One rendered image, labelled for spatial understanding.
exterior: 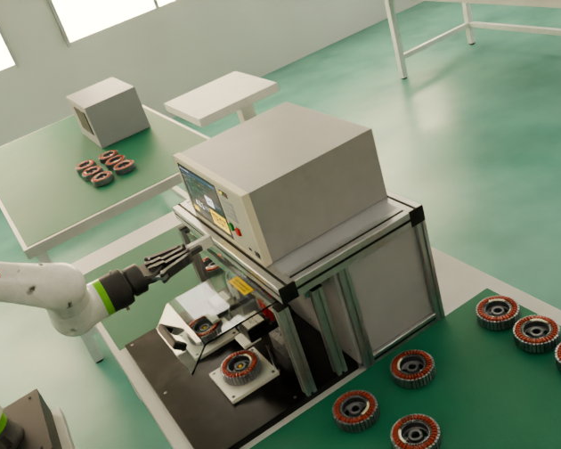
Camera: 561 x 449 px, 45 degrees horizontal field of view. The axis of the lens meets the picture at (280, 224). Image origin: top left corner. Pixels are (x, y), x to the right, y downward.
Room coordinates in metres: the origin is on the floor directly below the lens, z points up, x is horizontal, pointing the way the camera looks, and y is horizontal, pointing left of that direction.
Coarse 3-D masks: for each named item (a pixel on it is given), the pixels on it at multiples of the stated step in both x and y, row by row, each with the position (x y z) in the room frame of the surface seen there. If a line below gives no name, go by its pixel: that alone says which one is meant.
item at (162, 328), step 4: (160, 324) 1.40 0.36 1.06; (164, 324) 1.41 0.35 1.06; (160, 328) 1.39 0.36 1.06; (164, 328) 1.38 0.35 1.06; (168, 328) 1.40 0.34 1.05; (172, 328) 1.40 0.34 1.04; (160, 332) 1.38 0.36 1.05; (164, 332) 1.37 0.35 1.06; (168, 332) 1.36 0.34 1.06; (164, 336) 1.36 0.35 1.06; (168, 336) 1.34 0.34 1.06; (172, 336) 1.34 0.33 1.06; (168, 340) 1.33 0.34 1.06; (172, 340) 1.32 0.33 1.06; (176, 340) 1.32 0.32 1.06; (172, 344) 1.31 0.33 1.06; (176, 344) 1.31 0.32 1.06; (180, 344) 1.31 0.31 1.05; (184, 344) 1.32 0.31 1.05; (176, 348) 1.31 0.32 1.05; (180, 348) 1.31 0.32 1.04; (184, 348) 1.31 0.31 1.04
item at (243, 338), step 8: (248, 320) 1.50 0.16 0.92; (256, 320) 1.49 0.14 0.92; (264, 320) 1.48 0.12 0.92; (240, 328) 1.50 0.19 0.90; (248, 328) 1.47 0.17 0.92; (256, 328) 1.47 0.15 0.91; (264, 328) 1.48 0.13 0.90; (272, 328) 1.48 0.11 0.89; (240, 336) 1.50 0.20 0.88; (248, 336) 1.46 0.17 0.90; (256, 336) 1.46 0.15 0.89; (240, 344) 1.47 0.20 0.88; (248, 344) 1.46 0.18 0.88
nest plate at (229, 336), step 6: (234, 330) 1.67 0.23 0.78; (222, 336) 1.66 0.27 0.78; (228, 336) 1.65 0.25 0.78; (234, 336) 1.65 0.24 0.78; (216, 342) 1.64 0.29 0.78; (222, 342) 1.63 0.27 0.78; (228, 342) 1.64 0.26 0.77; (210, 348) 1.62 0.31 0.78; (216, 348) 1.62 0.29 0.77; (204, 354) 1.61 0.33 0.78
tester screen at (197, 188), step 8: (184, 176) 1.79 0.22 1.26; (192, 176) 1.72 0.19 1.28; (192, 184) 1.75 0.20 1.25; (200, 184) 1.68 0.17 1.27; (208, 184) 1.61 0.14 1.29; (192, 192) 1.77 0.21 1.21; (200, 192) 1.70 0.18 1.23; (208, 192) 1.64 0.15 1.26; (192, 200) 1.81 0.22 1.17; (200, 200) 1.73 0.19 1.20; (216, 200) 1.60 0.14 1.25; (208, 208) 1.69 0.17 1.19; (216, 224) 1.67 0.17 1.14
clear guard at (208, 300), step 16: (224, 272) 1.54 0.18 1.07; (240, 272) 1.52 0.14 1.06; (192, 288) 1.52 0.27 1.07; (208, 288) 1.49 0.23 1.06; (224, 288) 1.47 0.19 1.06; (256, 288) 1.42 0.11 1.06; (176, 304) 1.47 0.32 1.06; (192, 304) 1.44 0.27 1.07; (208, 304) 1.42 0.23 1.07; (224, 304) 1.40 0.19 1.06; (240, 304) 1.37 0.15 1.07; (256, 304) 1.35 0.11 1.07; (272, 304) 1.34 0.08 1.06; (160, 320) 1.47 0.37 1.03; (176, 320) 1.41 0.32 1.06; (192, 320) 1.37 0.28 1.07; (208, 320) 1.35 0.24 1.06; (224, 320) 1.33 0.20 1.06; (240, 320) 1.31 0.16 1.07; (176, 336) 1.37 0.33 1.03; (192, 336) 1.32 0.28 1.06; (208, 336) 1.29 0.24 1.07; (176, 352) 1.34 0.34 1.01; (192, 352) 1.29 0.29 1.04; (192, 368) 1.25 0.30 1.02
